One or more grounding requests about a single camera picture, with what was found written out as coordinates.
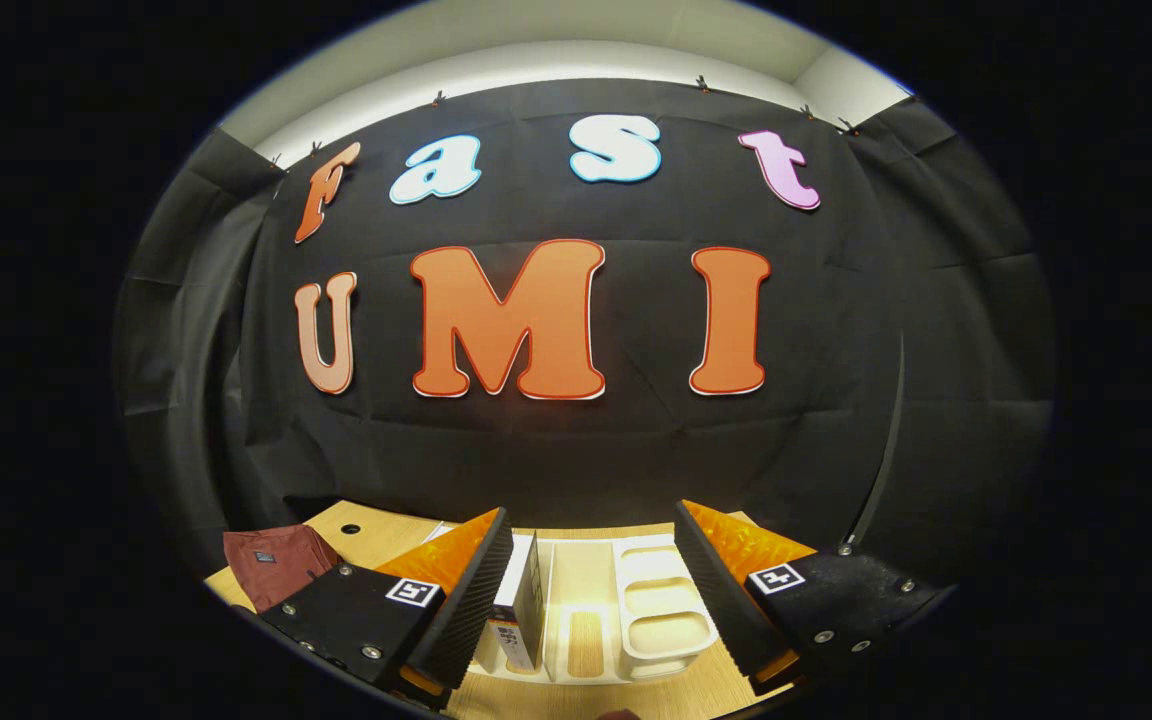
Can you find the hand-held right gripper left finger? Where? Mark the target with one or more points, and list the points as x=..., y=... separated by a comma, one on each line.
x=471, y=610

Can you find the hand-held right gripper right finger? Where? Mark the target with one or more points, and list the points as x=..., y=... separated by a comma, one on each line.
x=721, y=610

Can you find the dark grey cover book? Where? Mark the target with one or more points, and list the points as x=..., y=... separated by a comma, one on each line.
x=516, y=610

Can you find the white plastic bookshelf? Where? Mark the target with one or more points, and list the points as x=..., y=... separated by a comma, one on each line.
x=666, y=610

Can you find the maroon fabric schoolbag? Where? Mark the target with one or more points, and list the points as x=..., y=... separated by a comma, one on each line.
x=276, y=565

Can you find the black backdrop cloth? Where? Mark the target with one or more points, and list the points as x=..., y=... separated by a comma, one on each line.
x=636, y=440

